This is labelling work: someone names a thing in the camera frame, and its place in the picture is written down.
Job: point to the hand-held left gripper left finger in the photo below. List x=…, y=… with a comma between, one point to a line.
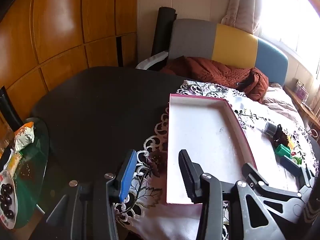
x=127, y=177

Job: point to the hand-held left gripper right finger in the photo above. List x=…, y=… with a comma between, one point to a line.
x=188, y=177

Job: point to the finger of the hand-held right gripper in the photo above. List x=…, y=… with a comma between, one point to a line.
x=306, y=177
x=252, y=172

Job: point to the pink-edged white box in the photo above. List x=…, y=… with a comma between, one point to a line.
x=207, y=140

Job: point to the person's right forearm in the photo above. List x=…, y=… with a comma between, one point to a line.
x=311, y=207

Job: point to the embroidered floral tablecloth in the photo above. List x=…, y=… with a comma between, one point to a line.
x=262, y=160

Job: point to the dark blue block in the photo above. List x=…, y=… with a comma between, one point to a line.
x=290, y=165

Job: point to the green plastic cup toy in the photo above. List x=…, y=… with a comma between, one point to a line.
x=282, y=151

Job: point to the white metal hoop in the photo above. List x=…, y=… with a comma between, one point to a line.
x=312, y=131

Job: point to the black cylindrical jar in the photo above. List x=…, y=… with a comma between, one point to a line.
x=271, y=129

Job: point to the wooden bedside desk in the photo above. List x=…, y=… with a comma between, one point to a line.
x=303, y=107

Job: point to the pale pink duvet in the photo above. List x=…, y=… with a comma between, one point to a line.
x=282, y=102

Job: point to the purple box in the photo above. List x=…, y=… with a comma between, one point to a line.
x=302, y=91

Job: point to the round green glass table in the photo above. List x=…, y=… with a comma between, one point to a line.
x=30, y=170

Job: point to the rust brown quilted jacket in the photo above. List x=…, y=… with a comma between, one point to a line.
x=212, y=72

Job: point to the white orange snack packet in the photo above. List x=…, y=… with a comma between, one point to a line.
x=23, y=137

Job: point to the white plate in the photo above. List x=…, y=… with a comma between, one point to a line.
x=14, y=192

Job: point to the yellow snack packet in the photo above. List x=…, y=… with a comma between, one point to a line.
x=13, y=162

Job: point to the pile of dark fruits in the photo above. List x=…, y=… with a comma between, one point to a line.
x=6, y=200

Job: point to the grey yellow blue headboard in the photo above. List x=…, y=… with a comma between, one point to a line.
x=235, y=45

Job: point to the black chair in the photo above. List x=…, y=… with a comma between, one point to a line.
x=7, y=107

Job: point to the black rolled mat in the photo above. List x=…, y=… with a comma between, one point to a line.
x=163, y=30

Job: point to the window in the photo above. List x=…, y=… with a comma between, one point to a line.
x=287, y=17

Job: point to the beige curtain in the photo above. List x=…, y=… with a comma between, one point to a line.
x=242, y=5

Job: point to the wooden wardrobe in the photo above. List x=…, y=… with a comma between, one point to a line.
x=62, y=17

